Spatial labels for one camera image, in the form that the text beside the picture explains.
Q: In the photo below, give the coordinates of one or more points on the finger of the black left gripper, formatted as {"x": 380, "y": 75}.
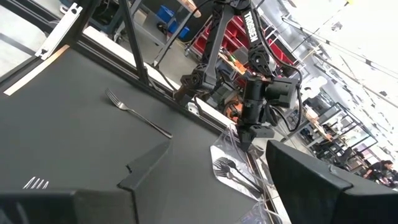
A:
{"x": 246, "y": 144}

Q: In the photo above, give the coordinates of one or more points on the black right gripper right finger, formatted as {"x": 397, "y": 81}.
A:
{"x": 311, "y": 193}

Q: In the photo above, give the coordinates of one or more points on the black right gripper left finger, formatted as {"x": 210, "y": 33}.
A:
{"x": 140, "y": 199}

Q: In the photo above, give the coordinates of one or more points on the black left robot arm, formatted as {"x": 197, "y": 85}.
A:
{"x": 256, "y": 31}

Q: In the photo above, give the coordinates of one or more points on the orange round object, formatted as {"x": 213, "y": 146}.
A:
{"x": 233, "y": 110}

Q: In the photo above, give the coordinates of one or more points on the red storage bin rack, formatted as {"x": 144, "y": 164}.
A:
{"x": 236, "y": 34}

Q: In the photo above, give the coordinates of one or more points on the person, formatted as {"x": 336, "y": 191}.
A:
{"x": 377, "y": 168}

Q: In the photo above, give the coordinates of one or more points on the blue storage bin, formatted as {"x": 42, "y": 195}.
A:
{"x": 180, "y": 29}
{"x": 164, "y": 14}

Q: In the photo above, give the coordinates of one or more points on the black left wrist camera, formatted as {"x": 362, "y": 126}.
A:
{"x": 281, "y": 91}

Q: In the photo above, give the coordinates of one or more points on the white metal bracket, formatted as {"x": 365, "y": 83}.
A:
{"x": 59, "y": 31}

